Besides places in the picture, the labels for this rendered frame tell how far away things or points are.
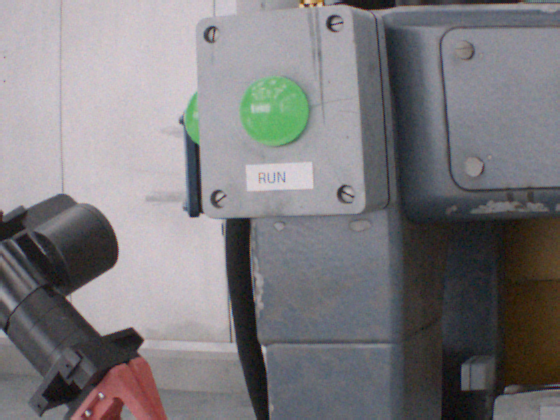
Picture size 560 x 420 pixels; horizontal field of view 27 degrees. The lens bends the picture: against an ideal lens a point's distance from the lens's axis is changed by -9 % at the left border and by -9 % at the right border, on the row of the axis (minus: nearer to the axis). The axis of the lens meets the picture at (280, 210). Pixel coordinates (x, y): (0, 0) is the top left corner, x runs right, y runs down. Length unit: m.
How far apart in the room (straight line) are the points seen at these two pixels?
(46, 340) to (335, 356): 0.31
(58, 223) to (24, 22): 6.13
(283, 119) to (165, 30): 5.97
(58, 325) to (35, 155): 6.09
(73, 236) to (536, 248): 0.34
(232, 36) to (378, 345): 0.16
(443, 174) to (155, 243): 5.98
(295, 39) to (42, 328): 0.38
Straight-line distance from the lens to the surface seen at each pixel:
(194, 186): 1.03
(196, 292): 6.44
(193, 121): 0.55
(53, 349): 0.84
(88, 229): 0.90
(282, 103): 0.51
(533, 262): 0.80
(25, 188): 6.97
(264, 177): 0.53
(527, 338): 0.86
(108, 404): 0.83
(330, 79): 0.52
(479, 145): 0.55
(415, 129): 0.56
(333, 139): 0.52
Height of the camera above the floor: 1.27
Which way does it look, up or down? 3 degrees down
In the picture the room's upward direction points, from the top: 3 degrees counter-clockwise
